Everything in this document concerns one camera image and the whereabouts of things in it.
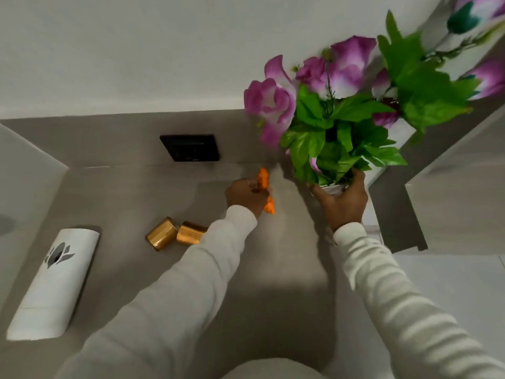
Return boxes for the person's left hand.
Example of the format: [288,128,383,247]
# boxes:
[225,178,273,218]

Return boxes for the person's right hand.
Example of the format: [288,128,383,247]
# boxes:
[311,168,369,233]

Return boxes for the orange cleaning cloth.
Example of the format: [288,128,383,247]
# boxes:
[257,167,276,215]

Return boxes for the potted artificial purple flowers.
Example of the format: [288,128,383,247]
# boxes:
[243,11,480,196]

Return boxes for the person's left forearm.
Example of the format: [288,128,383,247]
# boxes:
[59,205,259,379]

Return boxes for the person's right forearm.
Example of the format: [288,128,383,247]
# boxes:
[333,222,505,379]

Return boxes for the gold metal cup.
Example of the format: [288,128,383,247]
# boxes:
[176,221,208,246]
[145,217,179,252]

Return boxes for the grey cabinet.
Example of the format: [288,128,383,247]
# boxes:
[404,114,505,254]

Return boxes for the person's white sweater torso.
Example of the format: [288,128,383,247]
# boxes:
[221,357,329,379]

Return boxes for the white air freshener dispenser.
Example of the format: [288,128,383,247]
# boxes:
[6,228,100,342]

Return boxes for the black wall switch plate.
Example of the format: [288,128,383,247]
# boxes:
[159,134,220,162]

